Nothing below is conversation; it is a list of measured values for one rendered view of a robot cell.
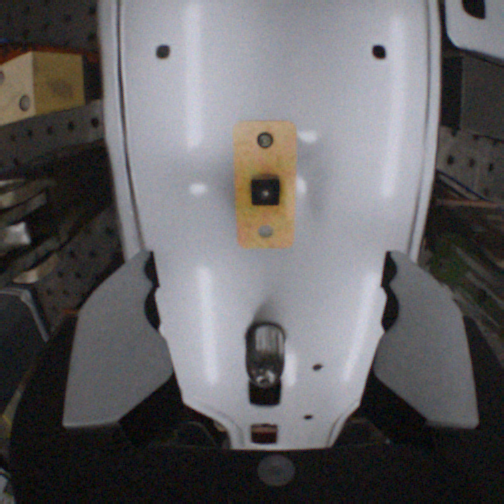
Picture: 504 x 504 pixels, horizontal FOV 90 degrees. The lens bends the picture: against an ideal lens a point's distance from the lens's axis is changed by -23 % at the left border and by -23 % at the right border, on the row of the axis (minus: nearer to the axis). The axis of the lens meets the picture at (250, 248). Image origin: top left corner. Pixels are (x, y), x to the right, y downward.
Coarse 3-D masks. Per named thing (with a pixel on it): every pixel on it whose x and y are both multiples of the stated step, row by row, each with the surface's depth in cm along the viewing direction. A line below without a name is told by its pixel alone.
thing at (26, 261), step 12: (24, 204) 14; (36, 204) 15; (0, 216) 13; (12, 216) 14; (0, 228) 13; (36, 240) 17; (48, 240) 17; (12, 252) 15; (24, 252) 15; (36, 252) 16; (0, 264) 14; (12, 264) 14; (24, 264) 15; (0, 276) 13; (12, 276) 14; (0, 288) 13
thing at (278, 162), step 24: (264, 120) 18; (240, 144) 19; (288, 144) 19; (240, 168) 19; (264, 168) 19; (288, 168) 19; (240, 192) 20; (288, 192) 20; (240, 216) 21; (264, 216) 21; (288, 216) 21; (240, 240) 22; (264, 240) 22; (288, 240) 22
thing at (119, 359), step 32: (128, 288) 10; (96, 320) 8; (128, 320) 8; (160, 320) 10; (96, 352) 7; (128, 352) 7; (160, 352) 7; (96, 384) 6; (128, 384) 6; (160, 384) 6; (64, 416) 5; (96, 416) 5; (128, 416) 6; (160, 416) 7
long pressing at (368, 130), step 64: (128, 0) 15; (192, 0) 15; (256, 0) 15; (320, 0) 15; (384, 0) 14; (128, 64) 17; (192, 64) 17; (256, 64) 17; (320, 64) 16; (384, 64) 16; (128, 128) 19; (192, 128) 19; (320, 128) 18; (384, 128) 18; (128, 192) 20; (192, 192) 21; (320, 192) 20; (384, 192) 20; (128, 256) 23; (192, 256) 23; (256, 256) 22; (320, 256) 22; (384, 256) 22; (192, 320) 25; (256, 320) 25; (320, 320) 25; (192, 384) 29; (320, 384) 29; (256, 448) 35
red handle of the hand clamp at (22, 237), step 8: (24, 216) 15; (16, 224) 15; (24, 224) 15; (0, 232) 14; (8, 232) 14; (16, 232) 15; (24, 232) 15; (32, 232) 16; (0, 240) 14; (8, 240) 14; (16, 240) 15; (24, 240) 15; (32, 240) 16; (0, 248) 14; (8, 248) 15; (24, 248) 15
